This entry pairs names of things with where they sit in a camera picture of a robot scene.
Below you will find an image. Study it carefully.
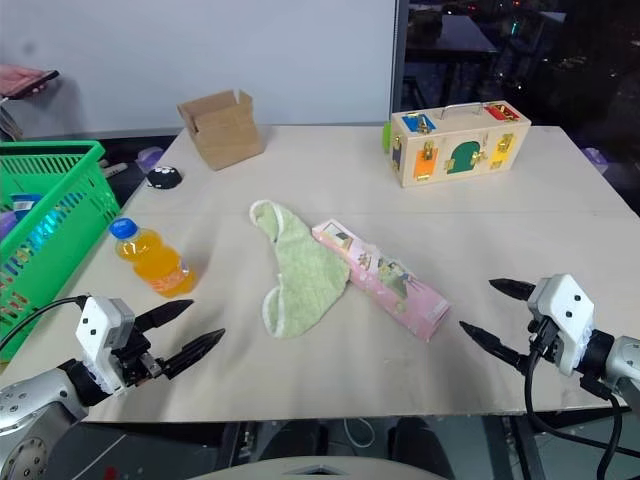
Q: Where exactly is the wooden lock puzzle box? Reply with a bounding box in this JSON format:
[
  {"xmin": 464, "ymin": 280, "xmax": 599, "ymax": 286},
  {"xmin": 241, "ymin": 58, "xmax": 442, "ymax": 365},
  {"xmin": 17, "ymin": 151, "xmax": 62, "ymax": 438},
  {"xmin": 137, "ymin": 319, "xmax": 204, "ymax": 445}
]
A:
[{"xmin": 389, "ymin": 101, "xmax": 532, "ymax": 189}]

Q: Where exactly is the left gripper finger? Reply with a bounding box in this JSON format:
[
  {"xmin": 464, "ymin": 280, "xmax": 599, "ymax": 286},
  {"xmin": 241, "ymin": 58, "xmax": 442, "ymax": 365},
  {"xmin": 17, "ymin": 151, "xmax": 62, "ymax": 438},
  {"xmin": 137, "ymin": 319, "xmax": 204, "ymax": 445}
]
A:
[
  {"xmin": 134, "ymin": 298, "xmax": 195, "ymax": 332},
  {"xmin": 162, "ymin": 328, "xmax": 226, "ymax": 381}
]

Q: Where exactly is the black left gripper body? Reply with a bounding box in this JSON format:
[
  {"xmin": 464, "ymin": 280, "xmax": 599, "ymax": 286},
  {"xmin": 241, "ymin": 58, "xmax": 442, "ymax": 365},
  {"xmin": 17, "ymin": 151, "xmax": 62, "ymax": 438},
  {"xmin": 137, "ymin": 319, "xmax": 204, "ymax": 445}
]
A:
[{"xmin": 112, "ymin": 325, "xmax": 169, "ymax": 389}]

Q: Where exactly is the thin white cable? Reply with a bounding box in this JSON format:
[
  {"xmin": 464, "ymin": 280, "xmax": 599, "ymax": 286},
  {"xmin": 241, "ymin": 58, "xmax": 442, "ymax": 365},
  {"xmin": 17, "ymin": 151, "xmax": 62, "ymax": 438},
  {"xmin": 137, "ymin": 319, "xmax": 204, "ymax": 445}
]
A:
[{"xmin": 343, "ymin": 417, "xmax": 376, "ymax": 449}]

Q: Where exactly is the pink printed carton box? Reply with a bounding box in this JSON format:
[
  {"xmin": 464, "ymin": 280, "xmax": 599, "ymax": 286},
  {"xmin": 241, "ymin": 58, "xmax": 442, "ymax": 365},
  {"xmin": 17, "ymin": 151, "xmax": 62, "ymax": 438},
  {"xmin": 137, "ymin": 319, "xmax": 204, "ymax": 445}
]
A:
[{"xmin": 311, "ymin": 218, "xmax": 451, "ymax": 344}]

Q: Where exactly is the black round spotted object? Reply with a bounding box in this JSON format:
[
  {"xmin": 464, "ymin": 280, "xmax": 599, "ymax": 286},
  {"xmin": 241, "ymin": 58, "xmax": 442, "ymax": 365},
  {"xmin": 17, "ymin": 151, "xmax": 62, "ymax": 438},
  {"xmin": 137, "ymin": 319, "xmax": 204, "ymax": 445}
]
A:
[{"xmin": 145, "ymin": 165, "xmax": 182, "ymax": 190}]

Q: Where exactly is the blue box with white label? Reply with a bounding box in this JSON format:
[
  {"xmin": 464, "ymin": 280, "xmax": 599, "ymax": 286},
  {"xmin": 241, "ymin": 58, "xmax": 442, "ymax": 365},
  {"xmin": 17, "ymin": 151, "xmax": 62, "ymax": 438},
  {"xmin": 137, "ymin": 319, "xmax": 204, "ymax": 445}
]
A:
[{"xmin": 9, "ymin": 193, "xmax": 44, "ymax": 214}]

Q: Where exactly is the white partition board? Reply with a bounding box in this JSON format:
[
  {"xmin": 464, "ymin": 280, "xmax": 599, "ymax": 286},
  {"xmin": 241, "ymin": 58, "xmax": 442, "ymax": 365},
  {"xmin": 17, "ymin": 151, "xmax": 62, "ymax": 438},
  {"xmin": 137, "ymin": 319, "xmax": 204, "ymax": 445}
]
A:
[{"xmin": 0, "ymin": 0, "xmax": 402, "ymax": 139}]

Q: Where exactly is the grey robot torso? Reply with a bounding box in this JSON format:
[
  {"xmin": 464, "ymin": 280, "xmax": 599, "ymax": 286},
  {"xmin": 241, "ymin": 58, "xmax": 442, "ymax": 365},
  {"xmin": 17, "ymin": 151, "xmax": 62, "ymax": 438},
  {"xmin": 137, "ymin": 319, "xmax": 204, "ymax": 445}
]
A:
[{"xmin": 189, "ymin": 453, "xmax": 451, "ymax": 480}]

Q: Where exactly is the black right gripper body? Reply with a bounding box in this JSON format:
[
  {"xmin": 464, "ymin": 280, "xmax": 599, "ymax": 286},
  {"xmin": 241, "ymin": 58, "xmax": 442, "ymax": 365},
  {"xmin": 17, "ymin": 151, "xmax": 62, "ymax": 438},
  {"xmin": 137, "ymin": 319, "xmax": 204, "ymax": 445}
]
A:
[{"xmin": 521, "ymin": 313, "xmax": 567, "ymax": 374}]

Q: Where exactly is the bystander's bare hand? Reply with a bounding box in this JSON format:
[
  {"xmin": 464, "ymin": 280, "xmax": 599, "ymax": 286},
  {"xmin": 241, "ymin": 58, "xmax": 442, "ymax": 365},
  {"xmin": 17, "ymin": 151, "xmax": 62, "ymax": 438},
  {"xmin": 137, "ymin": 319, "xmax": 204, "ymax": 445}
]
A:
[{"xmin": 0, "ymin": 63, "xmax": 51, "ymax": 99}]

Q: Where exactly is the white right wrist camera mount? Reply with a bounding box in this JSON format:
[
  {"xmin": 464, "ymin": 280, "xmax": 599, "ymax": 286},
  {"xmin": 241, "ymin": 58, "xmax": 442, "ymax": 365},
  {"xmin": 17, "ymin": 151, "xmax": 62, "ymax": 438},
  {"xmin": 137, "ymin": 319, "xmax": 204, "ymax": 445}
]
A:
[{"xmin": 527, "ymin": 273, "xmax": 596, "ymax": 376}]

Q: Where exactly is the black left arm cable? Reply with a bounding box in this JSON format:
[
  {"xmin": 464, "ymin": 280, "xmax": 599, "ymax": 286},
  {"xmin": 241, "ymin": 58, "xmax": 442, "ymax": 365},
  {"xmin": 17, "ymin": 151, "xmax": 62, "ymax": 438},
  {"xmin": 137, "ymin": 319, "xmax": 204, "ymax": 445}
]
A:
[{"xmin": 0, "ymin": 294, "xmax": 89, "ymax": 351}]

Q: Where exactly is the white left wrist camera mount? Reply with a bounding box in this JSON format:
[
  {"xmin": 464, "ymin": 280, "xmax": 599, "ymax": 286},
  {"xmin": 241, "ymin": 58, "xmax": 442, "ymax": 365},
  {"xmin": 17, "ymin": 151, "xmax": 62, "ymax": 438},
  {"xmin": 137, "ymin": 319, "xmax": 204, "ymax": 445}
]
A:
[{"xmin": 75, "ymin": 295, "xmax": 136, "ymax": 399}]

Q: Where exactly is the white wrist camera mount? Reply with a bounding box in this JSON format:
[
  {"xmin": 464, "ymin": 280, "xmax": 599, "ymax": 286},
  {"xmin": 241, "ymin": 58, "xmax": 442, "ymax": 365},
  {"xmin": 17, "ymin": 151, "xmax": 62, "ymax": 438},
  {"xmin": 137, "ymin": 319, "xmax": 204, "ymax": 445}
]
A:
[
  {"xmin": 527, "ymin": 273, "xmax": 596, "ymax": 376},
  {"xmin": 75, "ymin": 295, "xmax": 136, "ymax": 399}
]

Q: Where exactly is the black smartphone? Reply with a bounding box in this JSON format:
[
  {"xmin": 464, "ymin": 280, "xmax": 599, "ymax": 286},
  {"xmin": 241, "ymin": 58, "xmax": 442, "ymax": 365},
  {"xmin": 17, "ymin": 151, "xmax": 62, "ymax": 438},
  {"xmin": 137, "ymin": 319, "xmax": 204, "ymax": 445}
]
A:
[{"xmin": 9, "ymin": 69, "xmax": 61, "ymax": 99}]

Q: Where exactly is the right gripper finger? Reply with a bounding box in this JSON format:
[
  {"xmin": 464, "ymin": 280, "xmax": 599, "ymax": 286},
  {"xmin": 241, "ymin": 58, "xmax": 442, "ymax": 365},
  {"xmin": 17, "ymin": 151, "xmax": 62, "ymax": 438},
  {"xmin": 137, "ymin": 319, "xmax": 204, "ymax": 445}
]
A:
[
  {"xmin": 458, "ymin": 320, "xmax": 531, "ymax": 374},
  {"xmin": 488, "ymin": 278, "xmax": 538, "ymax": 303}
]

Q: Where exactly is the open brown cardboard box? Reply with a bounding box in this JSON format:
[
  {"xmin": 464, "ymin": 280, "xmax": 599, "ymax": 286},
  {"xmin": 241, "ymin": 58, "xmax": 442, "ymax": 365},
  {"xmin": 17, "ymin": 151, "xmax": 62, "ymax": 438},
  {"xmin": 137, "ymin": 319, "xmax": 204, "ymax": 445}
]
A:
[{"xmin": 176, "ymin": 88, "xmax": 265, "ymax": 172}]

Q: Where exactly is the orange juice bottle blue cap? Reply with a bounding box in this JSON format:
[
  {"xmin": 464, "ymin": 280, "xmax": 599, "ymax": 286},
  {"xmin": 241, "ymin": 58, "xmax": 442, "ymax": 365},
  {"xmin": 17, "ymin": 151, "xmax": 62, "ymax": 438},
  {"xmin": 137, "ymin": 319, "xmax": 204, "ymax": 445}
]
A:
[{"xmin": 108, "ymin": 217, "xmax": 197, "ymax": 300}]

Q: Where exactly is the green plastic basket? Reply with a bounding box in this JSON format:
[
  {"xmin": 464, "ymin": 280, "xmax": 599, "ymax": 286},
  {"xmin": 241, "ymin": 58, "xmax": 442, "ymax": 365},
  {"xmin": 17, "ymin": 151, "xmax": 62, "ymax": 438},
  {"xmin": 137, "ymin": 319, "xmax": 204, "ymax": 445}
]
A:
[{"xmin": 0, "ymin": 140, "xmax": 122, "ymax": 363}]

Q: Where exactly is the light green towel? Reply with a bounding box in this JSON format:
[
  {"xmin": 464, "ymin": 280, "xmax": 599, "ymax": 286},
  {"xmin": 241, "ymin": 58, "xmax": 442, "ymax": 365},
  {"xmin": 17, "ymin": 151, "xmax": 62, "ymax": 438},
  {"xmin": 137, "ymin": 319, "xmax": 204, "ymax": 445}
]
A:
[{"xmin": 248, "ymin": 199, "xmax": 351, "ymax": 340}]

